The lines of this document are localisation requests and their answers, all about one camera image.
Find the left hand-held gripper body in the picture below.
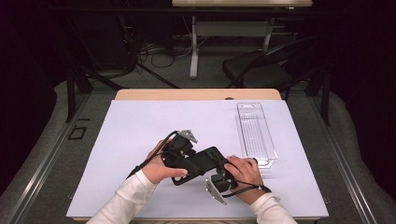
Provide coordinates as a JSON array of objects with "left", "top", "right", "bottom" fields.
[{"left": 161, "top": 129, "right": 199, "bottom": 170}]

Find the person's right hand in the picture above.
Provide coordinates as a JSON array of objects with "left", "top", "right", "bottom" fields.
[{"left": 223, "top": 155, "right": 266, "bottom": 206}]

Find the black metal stand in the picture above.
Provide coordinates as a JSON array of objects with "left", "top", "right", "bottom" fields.
[
  {"left": 64, "top": 64, "right": 126, "bottom": 123},
  {"left": 306, "top": 68, "right": 332, "bottom": 127}
]

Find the hand-held gripper black cable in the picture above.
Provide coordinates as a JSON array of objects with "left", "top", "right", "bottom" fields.
[
  {"left": 125, "top": 130, "right": 180, "bottom": 180},
  {"left": 221, "top": 160, "right": 273, "bottom": 200}
]

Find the white table mat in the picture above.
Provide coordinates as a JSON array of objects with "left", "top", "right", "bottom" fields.
[{"left": 65, "top": 99, "right": 330, "bottom": 219}]

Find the right hand-held gripper black cable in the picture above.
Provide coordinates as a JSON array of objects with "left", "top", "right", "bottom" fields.
[{"left": 221, "top": 160, "right": 273, "bottom": 200}]

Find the bundle of floor cables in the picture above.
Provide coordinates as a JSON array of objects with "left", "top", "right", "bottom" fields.
[{"left": 136, "top": 35, "right": 209, "bottom": 70}]

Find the wooden table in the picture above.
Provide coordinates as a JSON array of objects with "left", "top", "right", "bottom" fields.
[{"left": 72, "top": 88, "right": 321, "bottom": 224}]

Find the white-framed desk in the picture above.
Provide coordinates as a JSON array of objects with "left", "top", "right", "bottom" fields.
[{"left": 171, "top": 0, "right": 314, "bottom": 79}]

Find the person's left hand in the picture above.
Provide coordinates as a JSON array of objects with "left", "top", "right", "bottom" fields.
[{"left": 141, "top": 139, "right": 190, "bottom": 185}]

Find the black phone case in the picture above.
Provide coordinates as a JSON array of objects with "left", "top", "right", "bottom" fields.
[{"left": 171, "top": 146, "right": 232, "bottom": 187}]

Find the metal floor rail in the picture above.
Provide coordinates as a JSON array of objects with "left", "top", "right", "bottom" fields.
[
  {"left": 3, "top": 92, "right": 92, "bottom": 224},
  {"left": 306, "top": 96, "right": 379, "bottom": 224}
]

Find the clear plastic packaging box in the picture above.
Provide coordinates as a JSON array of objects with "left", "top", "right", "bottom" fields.
[{"left": 235, "top": 102, "right": 278, "bottom": 170}]

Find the black folding chair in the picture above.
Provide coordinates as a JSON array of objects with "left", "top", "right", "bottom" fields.
[{"left": 221, "top": 36, "right": 319, "bottom": 94}]

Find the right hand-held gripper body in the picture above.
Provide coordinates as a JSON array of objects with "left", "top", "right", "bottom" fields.
[{"left": 205, "top": 172, "right": 239, "bottom": 206}]

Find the left hand-held gripper black cable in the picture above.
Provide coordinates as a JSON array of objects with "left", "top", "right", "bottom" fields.
[{"left": 125, "top": 130, "right": 180, "bottom": 180}]

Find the black tripod leg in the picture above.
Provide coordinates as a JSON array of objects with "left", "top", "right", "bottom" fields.
[{"left": 136, "top": 63, "right": 180, "bottom": 90}]

